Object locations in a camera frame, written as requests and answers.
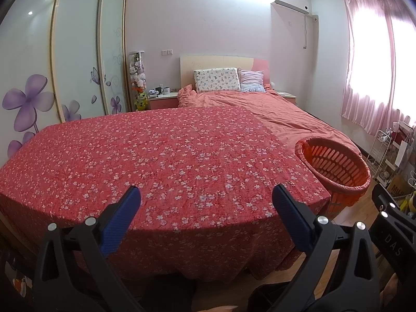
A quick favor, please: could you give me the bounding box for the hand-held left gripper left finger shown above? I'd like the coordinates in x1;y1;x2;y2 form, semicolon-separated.
32;185;142;312

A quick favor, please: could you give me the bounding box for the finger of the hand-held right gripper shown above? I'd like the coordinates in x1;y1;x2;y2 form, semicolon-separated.
371;185;416;232

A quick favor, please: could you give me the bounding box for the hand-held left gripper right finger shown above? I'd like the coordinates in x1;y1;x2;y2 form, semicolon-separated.
272;184;381;312

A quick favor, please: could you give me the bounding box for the orange plastic basket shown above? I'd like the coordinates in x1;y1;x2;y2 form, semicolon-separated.
295;137;371;222

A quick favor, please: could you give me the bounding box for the person's right hand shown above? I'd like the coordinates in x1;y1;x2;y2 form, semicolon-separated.
383;273;404;312

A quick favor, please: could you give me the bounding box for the red floral blanket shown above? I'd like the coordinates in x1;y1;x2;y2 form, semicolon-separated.
0;106;332;283

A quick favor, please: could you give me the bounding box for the black bag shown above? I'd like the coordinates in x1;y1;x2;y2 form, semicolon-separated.
249;283;293;312

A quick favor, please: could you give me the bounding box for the salmon duvet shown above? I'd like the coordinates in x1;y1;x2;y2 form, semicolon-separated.
177;84;361;157

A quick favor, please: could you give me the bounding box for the pink white nightstand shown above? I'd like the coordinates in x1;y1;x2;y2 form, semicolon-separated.
276;90;298;105
148;92;179;110

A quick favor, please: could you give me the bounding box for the pink curtain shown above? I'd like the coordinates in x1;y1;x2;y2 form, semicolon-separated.
338;0;416;135

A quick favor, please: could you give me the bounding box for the pink striped pillow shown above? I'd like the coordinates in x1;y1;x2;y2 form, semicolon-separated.
238;68;266;93

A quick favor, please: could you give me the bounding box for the clear plush toy tube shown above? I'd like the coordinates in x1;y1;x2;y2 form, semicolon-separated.
128;51;148;111

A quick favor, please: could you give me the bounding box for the floral white pillow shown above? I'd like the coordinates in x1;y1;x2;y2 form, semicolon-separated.
194;68;242;93

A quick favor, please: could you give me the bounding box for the flower print sliding wardrobe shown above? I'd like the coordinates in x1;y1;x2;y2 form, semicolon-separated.
0;0;131;166

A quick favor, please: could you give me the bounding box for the cream pink headboard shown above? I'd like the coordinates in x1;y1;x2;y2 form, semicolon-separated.
180;56;270;93

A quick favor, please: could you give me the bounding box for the white air conditioner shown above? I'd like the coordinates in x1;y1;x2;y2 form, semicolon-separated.
273;0;309;16

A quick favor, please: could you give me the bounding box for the white wire rack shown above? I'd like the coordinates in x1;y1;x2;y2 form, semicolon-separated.
367;129;392;178

